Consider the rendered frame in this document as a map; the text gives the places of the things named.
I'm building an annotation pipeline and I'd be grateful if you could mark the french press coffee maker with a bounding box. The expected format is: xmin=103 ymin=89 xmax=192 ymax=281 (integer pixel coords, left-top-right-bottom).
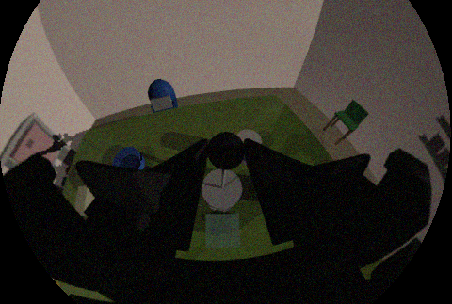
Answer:
xmin=202 ymin=132 xmax=245 ymax=213

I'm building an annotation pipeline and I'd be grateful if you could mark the dark blue cylinder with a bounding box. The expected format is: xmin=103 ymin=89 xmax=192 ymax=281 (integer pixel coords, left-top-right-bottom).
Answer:
xmin=112 ymin=146 xmax=146 ymax=169

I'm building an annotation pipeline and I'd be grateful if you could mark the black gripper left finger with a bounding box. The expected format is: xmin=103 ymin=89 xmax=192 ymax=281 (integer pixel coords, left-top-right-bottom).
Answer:
xmin=75 ymin=139 xmax=207 ymax=251

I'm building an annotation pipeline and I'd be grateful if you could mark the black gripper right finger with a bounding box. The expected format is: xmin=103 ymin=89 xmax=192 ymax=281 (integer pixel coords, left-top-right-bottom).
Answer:
xmin=244 ymin=139 xmax=370 ymax=245

